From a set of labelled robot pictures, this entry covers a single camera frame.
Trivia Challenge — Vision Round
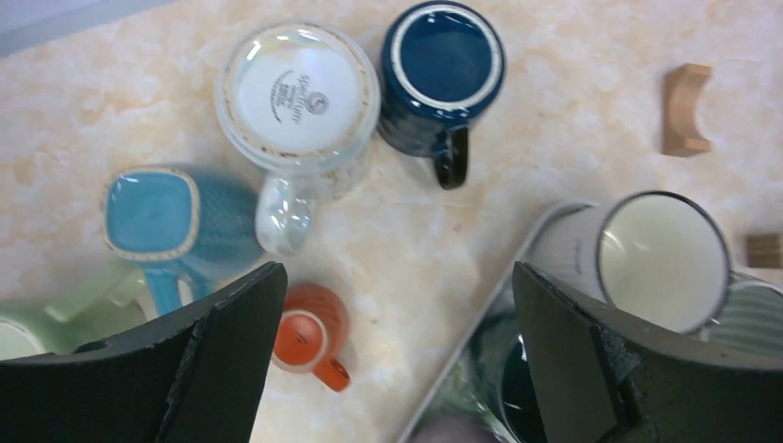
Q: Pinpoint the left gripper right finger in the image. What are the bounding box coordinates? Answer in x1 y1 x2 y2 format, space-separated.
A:
512 262 782 442

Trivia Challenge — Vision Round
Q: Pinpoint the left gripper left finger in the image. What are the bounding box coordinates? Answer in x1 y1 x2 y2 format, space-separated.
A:
1 262 288 442

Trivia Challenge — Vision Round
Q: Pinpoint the dark green mug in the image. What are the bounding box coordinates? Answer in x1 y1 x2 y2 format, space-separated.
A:
466 309 548 442

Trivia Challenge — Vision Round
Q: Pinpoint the white black-rimmed mug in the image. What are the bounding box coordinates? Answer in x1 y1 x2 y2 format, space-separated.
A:
527 190 731 333

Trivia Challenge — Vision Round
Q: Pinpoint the lilac purple mug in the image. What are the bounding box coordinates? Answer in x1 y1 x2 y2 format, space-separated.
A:
410 415 498 443

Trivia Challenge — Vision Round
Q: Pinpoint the light blue mug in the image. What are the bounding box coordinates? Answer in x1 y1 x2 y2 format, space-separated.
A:
102 163 263 316

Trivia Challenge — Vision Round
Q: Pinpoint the grey striped mug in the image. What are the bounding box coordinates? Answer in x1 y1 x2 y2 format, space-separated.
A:
696 272 782 358

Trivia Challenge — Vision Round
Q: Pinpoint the white floral mug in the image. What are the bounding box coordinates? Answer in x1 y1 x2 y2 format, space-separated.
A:
215 19 380 256

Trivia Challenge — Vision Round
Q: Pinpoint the orange red mug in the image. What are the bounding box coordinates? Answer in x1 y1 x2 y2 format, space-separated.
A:
271 283 351 392

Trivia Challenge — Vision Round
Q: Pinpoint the light green mug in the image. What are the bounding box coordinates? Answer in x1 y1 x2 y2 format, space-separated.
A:
1 260 147 360

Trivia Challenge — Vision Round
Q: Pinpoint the navy blue mug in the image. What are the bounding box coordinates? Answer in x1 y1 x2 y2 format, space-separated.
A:
379 1 506 190

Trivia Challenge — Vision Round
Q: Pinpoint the floral leaf pattern tray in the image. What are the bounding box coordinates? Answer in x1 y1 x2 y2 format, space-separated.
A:
397 201 595 443

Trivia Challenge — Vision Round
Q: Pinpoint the light wooden block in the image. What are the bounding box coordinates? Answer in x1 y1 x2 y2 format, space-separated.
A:
744 233 782 269

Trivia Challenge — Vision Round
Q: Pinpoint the wooden block near mugs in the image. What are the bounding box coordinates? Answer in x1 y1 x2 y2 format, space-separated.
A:
661 63 714 158

